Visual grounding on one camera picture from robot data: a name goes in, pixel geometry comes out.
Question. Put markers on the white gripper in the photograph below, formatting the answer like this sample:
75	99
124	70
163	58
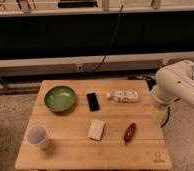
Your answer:
160	114

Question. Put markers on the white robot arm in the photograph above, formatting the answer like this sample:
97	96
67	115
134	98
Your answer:
175	81

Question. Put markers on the white sponge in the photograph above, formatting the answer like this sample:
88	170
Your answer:
96	129

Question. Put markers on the clear plastic bottle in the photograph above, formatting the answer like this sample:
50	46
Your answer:
124	96

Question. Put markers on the wooden table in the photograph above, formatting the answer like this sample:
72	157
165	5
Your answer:
111	127

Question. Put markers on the black smartphone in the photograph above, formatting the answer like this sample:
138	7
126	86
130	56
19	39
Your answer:
93	102

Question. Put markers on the green bowl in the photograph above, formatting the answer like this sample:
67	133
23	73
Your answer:
60	98

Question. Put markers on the white paper cup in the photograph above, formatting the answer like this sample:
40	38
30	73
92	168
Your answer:
38	136

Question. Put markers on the white wall socket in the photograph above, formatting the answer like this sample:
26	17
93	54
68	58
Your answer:
79	68

